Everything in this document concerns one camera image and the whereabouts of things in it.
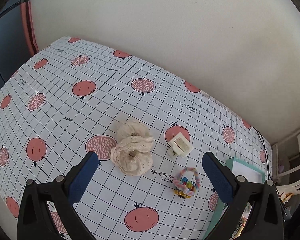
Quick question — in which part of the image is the pastel rainbow hair tie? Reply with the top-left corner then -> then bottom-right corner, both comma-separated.
173,167 -> 199,197

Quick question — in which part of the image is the cream plastic hair claw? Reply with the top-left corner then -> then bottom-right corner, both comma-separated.
168,132 -> 194,158

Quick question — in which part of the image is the cream lace scrunchie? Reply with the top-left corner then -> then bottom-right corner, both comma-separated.
110,121 -> 154,176

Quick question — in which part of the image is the teal cardboard box lid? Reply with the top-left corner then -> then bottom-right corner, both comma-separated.
203,156 -> 266,240

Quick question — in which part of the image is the red gold snack packet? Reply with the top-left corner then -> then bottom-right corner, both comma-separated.
231,203 -> 252,239

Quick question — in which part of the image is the pomegranate grid tablecloth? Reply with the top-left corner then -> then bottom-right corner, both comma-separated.
0,37 -> 272,239

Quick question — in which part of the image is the black cable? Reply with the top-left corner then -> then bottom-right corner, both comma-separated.
252,127 -> 274,181

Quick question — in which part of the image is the pink door frame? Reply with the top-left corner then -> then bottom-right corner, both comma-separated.
20,1 -> 39,56

